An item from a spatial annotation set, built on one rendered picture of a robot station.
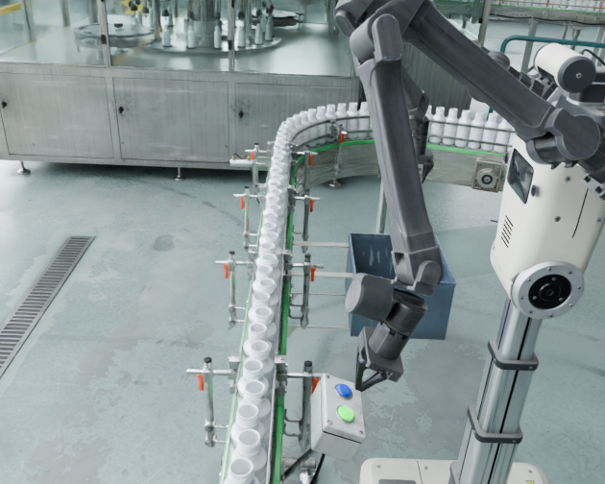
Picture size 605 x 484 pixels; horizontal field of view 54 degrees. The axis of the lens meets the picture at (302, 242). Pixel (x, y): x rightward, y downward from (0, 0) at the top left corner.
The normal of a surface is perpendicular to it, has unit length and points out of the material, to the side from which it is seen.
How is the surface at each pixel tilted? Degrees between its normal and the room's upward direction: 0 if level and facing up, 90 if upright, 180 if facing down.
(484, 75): 67
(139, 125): 90
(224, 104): 90
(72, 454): 0
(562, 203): 90
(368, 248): 90
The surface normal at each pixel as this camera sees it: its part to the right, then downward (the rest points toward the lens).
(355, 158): 0.39, 0.43
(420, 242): 0.22, 0.05
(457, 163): -0.32, 0.44
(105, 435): 0.04, -0.88
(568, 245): -0.01, 0.63
